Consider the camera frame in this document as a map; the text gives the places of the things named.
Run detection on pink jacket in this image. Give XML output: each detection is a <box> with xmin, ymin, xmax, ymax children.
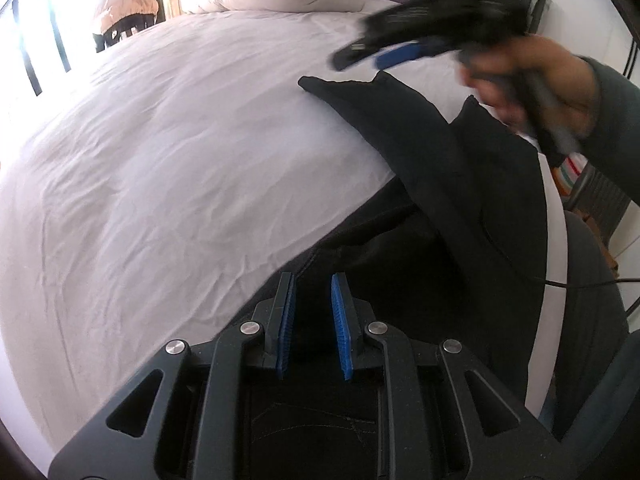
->
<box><xmin>92</xmin><ymin>0</ymin><xmax>160</xmax><ymax>36</ymax></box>

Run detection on striped cloth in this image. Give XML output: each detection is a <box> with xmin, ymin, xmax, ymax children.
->
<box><xmin>552</xmin><ymin>155</ymin><xmax>587</xmax><ymax>196</ymax></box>

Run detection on dark basket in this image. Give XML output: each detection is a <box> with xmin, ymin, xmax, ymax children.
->
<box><xmin>565</xmin><ymin>164</ymin><xmax>632</xmax><ymax>247</ymax></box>

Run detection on person's right forearm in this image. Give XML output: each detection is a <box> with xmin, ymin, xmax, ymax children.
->
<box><xmin>580</xmin><ymin>55</ymin><xmax>640</xmax><ymax>201</ymax></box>

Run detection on dark grey headboard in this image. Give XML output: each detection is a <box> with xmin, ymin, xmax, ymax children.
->
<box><xmin>517</xmin><ymin>0</ymin><xmax>552</xmax><ymax>36</ymax></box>

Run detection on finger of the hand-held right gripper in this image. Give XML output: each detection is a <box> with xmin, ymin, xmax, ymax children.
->
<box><xmin>331</xmin><ymin>39</ymin><xmax>383</xmax><ymax>72</ymax></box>
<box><xmin>374</xmin><ymin>41</ymin><xmax>425</xmax><ymax>69</ymax></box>

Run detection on black window railing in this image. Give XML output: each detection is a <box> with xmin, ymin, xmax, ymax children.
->
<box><xmin>0</xmin><ymin>0</ymin><xmax>71</xmax><ymax>98</ymax></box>

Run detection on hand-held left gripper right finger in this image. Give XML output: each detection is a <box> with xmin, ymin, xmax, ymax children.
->
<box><xmin>330</xmin><ymin>272</ymin><xmax>581</xmax><ymax>480</ymax></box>

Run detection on black pants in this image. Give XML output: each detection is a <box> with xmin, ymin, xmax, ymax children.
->
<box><xmin>240</xmin><ymin>71</ymin><xmax>556</xmax><ymax>480</ymax></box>

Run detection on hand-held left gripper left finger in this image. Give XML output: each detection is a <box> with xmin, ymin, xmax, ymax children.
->
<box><xmin>47</xmin><ymin>272</ymin><xmax>301</xmax><ymax>480</ymax></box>

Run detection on person's right hand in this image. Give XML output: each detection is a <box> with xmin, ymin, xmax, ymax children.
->
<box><xmin>460</xmin><ymin>35</ymin><xmax>599</xmax><ymax>141</ymax></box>

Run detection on white bed sheet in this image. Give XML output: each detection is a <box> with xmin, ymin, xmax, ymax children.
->
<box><xmin>0</xmin><ymin>7</ymin><xmax>571</xmax><ymax>461</ymax></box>

